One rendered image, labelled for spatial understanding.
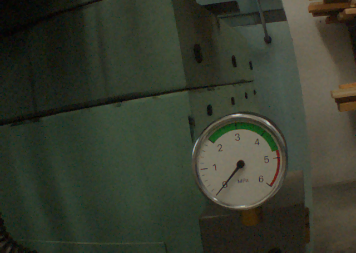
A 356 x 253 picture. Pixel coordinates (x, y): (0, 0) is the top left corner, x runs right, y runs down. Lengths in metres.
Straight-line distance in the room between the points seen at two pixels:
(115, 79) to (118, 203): 0.10
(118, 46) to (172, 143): 0.09
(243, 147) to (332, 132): 2.52
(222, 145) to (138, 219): 0.12
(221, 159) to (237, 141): 0.01
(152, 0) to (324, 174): 2.54
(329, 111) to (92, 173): 2.46
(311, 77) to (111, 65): 2.44
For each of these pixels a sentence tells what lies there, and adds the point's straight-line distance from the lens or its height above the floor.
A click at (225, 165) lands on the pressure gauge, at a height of 0.66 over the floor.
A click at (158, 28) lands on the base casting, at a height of 0.76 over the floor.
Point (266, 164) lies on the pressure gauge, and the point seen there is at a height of 0.66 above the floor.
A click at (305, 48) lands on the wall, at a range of 2.78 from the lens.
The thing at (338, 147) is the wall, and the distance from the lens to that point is 2.83.
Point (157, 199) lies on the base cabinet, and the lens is 0.38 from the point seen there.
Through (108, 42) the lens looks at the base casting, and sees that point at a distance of 0.38.
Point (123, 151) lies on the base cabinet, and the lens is 0.38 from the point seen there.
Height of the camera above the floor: 0.71
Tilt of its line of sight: 3 degrees down
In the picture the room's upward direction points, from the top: 9 degrees counter-clockwise
